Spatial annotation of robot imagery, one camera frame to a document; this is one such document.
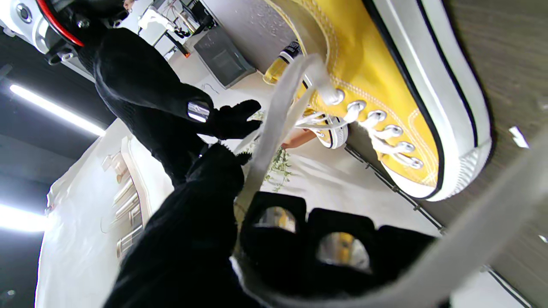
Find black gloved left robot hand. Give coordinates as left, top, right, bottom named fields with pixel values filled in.
left=105, top=143, right=441, bottom=308

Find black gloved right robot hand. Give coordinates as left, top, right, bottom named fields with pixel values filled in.
left=77, top=26, right=262, bottom=187

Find orange sneaker with laces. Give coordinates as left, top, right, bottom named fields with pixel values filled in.
left=231, top=53, right=548, bottom=308

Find yellow canvas sneaker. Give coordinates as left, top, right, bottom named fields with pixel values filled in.
left=263, top=41, right=349, bottom=149
left=265, top=0, right=493, bottom=201

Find black lab equipment rack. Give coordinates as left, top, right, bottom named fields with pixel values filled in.
left=137, top=0, right=214, bottom=58

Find ceiling light strip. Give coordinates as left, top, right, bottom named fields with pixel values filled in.
left=9, top=83, right=107, bottom=137
left=0, top=202, right=48, bottom=234

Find dark grey box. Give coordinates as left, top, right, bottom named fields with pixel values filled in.
left=194, top=27, right=256, bottom=89

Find green plant in terracotta pot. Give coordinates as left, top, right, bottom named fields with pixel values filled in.
left=255, top=111, right=317, bottom=193

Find red and black arm cables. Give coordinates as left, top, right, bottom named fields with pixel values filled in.
left=36, top=0, right=86, bottom=47

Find black cable strip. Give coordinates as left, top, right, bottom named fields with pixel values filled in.
left=345, top=145, right=536, bottom=308

